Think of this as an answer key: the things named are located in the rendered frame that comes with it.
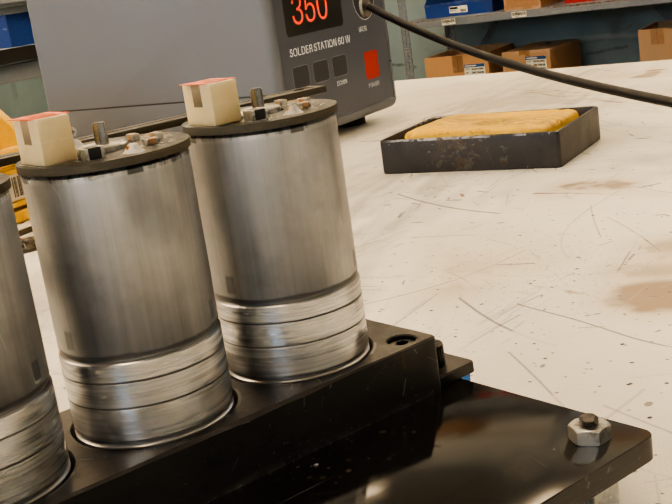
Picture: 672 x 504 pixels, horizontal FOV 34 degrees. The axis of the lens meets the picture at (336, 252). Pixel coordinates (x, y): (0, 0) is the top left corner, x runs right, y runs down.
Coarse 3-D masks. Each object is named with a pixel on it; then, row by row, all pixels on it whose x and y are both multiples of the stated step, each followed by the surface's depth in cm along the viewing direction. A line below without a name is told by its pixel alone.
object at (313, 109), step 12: (240, 108) 18; (264, 108) 16; (300, 108) 17; (312, 108) 17; (324, 108) 17; (336, 108) 17; (252, 120) 16; (264, 120) 16; (276, 120) 16; (288, 120) 16; (300, 120) 16; (312, 120) 16; (192, 132) 17; (204, 132) 16; (216, 132) 16; (228, 132) 16; (240, 132) 16
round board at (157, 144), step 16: (144, 144) 15; (160, 144) 15; (176, 144) 15; (80, 160) 15; (96, 160) 15; (112, 160) 15; (128, 160) 15; (144, 160) 15; (32, 176) 15; (48, 176) 15
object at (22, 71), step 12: (0, 12) 297; (12, 12) 300; (12, 48) 300; (24, 48) 303; (0, 60) 296; (12, 60) 300; (24, 60) 303; (36, 60) 312; (0, 72) 301; (12, 72) 304; (24, 72) 308; (36, 72) 312; (0, 84) 301
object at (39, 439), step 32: (0, 224) 14; (0, 256) 14; (0, 288) 14; (0, 320) 14; (32, 320) 14; (0, 352) 14; (32, 352) 14; (0, 384) 14; (32, 384) 14; (0, 416) 14; (32, 416) 14; (0, 448) 14; (32, 448) 14; (64, 448) 15; (0, 480) 14; (32, 480) 14; (64, 480) 15
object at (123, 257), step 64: (64, 192) 15; (128, 192) 15; (192, 192) 16; (64, 256) 15; (128, 256) 15; (192, 256) 16; (64, 320) 15; (128, 320) 15; (192, 320) 16; (128, 384) 15; (192, 384) 16; (128, 448) 16
